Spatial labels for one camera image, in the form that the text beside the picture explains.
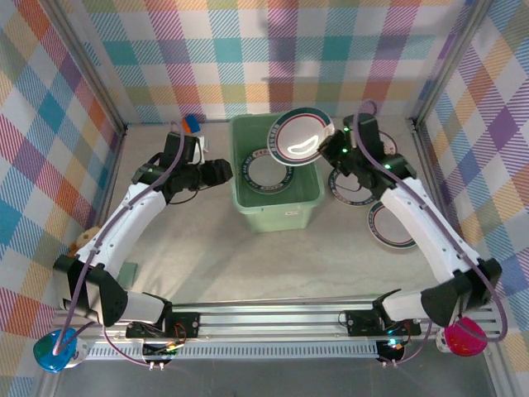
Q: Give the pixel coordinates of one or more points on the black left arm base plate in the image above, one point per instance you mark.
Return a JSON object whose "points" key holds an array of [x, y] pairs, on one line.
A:
{"points": [[186, 324]]}

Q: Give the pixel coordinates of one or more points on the pale green plastic bin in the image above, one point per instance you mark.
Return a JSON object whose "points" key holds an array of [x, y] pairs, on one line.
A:
{"points": [[289, 198]]}

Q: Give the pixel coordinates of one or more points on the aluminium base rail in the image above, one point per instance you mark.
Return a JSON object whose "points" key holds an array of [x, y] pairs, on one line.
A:
{"points": [[268, 320]]}

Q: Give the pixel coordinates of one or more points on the orange sunburst plate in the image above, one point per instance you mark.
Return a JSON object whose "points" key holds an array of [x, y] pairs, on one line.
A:
{"points": [[388, 142]]}

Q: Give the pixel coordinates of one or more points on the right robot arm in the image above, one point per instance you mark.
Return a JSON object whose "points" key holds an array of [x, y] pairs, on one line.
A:
{"points": [[413, 223]]}

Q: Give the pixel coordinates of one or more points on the aluminium frame post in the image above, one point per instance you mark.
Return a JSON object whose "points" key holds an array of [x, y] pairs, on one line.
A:
{"points": [[89, 70], [454, 62]]}

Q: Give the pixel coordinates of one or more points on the black controller board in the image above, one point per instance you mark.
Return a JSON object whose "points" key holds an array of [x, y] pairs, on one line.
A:
{"points": [[392, 350], [159, 351]]}

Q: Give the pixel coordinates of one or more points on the pink dome button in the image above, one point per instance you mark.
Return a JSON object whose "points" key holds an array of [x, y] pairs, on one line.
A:
{"points": [[465, 339]]}

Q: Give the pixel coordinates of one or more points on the blue and orange cube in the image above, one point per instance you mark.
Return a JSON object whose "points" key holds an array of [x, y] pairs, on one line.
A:
{"points": [[192, 124]]}

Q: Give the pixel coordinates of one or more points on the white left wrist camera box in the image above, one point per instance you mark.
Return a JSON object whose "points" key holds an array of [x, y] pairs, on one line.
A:
{"points": [[201, 149]]}

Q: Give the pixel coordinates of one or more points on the brown stuffed toy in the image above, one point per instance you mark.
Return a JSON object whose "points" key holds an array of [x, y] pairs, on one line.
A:
{"points": [[84, 237]]}

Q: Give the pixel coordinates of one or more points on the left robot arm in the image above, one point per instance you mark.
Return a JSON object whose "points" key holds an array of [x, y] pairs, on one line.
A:
{"points": [[124, 215]]}

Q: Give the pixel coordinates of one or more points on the green band lettered plate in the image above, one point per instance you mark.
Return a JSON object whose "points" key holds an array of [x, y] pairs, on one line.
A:
{"points": [[264, 173], [388, 227], [341, 194]]}

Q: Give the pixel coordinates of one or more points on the blue dome button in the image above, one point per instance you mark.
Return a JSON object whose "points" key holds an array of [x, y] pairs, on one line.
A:
{"points": [[53, 351]]}

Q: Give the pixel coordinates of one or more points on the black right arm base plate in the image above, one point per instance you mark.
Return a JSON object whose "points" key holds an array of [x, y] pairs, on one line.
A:
{"points": [[359, 322]]}

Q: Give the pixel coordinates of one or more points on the pale green flat item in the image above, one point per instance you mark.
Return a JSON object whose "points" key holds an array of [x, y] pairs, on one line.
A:
{"points": [[131, 275]]}

